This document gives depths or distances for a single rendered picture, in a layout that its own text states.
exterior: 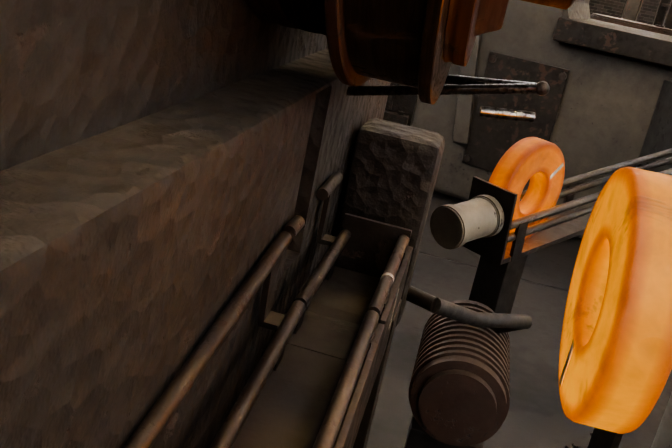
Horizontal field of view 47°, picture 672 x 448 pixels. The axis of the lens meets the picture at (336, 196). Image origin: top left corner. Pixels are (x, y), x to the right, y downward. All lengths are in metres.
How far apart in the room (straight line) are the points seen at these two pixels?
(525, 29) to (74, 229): 3.10
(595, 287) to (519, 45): 2.86
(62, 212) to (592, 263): 0.33
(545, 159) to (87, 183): 0.87
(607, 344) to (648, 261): 0.05
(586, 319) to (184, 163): 0.27
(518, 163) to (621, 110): 2.22
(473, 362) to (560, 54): 2.43
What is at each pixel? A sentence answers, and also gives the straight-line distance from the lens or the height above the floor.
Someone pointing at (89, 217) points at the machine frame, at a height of 0.87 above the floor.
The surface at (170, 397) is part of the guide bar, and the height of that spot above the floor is 0.74.
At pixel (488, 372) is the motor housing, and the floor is 0.53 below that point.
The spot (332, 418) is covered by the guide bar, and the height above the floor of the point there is 0.70.
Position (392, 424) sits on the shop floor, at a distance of 1.82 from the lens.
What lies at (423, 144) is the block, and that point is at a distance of 0.88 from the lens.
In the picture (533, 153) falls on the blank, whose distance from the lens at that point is 1.11.
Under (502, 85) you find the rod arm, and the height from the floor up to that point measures 0.89.
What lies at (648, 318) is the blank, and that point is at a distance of 0.42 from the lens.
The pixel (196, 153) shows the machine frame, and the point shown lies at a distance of 0.42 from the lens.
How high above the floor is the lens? 0.99
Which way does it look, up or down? 18 degrees down
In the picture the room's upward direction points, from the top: 12 degrees clockwise
